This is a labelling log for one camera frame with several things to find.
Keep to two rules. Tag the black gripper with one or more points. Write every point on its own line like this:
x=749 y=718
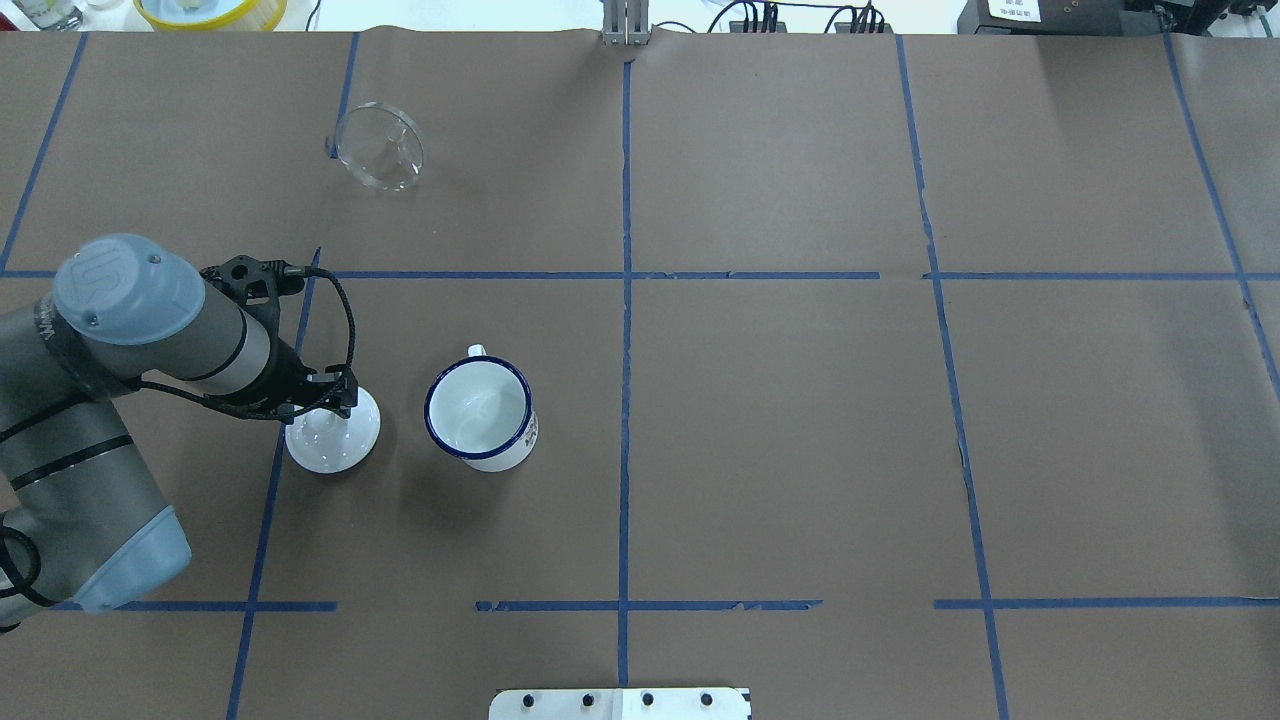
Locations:
x=290 y=378

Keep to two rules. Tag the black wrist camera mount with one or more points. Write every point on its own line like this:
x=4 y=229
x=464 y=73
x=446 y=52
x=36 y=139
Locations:
x=253 y=282

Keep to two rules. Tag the white enamel mug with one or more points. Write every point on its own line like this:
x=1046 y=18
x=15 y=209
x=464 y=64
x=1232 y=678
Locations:
x=480 y=410

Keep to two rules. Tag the yellow tape roll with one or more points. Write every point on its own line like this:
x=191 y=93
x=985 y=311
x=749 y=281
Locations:
x=212 y=16

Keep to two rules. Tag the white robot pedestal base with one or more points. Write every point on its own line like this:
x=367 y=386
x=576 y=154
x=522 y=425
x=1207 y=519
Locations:
x=623 y=703

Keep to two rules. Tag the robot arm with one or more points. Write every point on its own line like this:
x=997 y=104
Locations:
x=90 y=525

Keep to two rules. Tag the aluminium frame post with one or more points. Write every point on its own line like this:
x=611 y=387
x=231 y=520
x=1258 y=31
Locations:
x=626 y=23

